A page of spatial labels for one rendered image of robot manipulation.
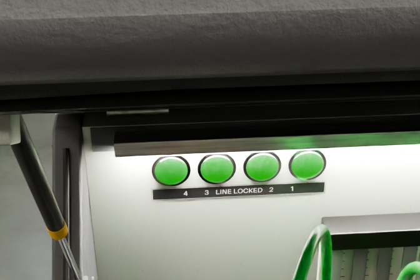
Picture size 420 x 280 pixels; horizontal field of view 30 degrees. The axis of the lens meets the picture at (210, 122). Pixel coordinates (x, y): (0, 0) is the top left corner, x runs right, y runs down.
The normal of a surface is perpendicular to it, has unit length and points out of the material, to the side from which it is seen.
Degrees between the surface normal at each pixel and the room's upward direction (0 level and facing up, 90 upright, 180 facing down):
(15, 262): 0
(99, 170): 90
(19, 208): 0
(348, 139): 90
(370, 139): 90
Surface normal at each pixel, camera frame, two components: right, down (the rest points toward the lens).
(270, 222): 0.07, 0.51
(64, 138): 0.04, -0.28
